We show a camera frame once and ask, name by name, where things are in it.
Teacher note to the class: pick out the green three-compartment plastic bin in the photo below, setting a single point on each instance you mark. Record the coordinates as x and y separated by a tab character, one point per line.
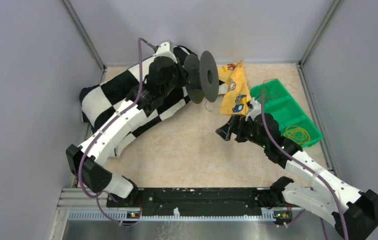
293	122

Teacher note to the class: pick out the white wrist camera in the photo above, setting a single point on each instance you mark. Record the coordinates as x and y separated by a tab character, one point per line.
165	49
254	109

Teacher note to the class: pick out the yellow cartoon print cloth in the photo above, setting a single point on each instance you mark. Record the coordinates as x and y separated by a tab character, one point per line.
233	86

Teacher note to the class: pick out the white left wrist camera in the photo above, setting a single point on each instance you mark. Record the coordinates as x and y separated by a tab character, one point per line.
165	49

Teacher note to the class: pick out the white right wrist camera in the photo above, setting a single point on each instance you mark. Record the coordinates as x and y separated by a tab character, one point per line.
254	109

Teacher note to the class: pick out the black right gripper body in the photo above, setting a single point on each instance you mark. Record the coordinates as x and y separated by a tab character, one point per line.
247	130

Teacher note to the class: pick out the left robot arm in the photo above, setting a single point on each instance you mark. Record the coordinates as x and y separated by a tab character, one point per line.
115	122

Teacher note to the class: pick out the grey plastic cable spool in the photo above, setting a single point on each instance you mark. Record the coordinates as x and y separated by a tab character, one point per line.
202	77

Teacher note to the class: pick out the aluminium front rail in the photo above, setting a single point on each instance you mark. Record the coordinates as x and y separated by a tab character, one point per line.
79	217

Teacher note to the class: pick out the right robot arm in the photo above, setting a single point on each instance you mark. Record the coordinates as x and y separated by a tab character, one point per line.
352	212

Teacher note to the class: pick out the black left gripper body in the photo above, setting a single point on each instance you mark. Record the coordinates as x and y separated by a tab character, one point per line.
178	80

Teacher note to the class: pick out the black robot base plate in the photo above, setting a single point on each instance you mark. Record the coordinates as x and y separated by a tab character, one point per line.
205	202

